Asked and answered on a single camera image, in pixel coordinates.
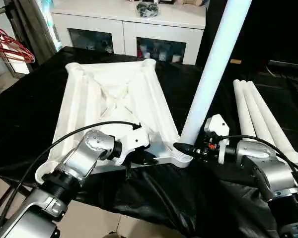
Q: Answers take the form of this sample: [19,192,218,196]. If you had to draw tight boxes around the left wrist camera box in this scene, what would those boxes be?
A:
[114,123,149,167]

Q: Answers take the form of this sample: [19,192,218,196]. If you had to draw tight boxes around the dark grey curtain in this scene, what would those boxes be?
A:
[12,0,57,64]

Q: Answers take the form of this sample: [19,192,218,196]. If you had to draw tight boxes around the black metal folding frame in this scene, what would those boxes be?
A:
[0,183,33,224]

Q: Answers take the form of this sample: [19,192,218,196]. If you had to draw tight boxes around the white plastic table leg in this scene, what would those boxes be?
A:
[232,79,258,139]
[239,80,276,147]
[247,81,298,169]
[180,0,253,146]

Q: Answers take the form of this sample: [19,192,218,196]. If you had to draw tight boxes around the white cabinet with glass doors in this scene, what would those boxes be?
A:
[51,0,206,65]

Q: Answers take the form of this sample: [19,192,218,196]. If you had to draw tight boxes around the black case with brass label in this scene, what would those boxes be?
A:
[203,0,271,69]

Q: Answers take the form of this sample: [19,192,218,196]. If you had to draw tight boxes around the red wire clothes hangers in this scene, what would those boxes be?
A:
[0,11,36,64]

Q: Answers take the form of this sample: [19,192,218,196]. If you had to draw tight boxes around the white plastic table top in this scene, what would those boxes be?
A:
[34,59,193,185]

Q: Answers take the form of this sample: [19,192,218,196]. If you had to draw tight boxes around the black mat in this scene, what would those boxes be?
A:
[0,46,298,238]

